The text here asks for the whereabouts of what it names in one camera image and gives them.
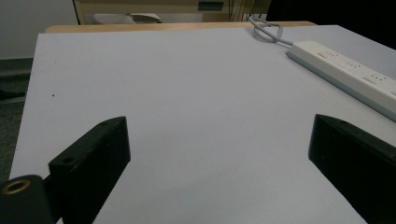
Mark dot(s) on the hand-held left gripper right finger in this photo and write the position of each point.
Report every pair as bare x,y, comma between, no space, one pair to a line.
358,161

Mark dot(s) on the white chair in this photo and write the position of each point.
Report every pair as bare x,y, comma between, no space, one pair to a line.
124,18

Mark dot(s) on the wooden table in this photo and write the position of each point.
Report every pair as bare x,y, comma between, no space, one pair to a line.
149,26

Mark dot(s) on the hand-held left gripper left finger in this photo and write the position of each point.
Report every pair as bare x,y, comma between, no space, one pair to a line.
90,161

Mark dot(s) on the white power strip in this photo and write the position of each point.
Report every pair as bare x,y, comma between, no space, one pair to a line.
345,70

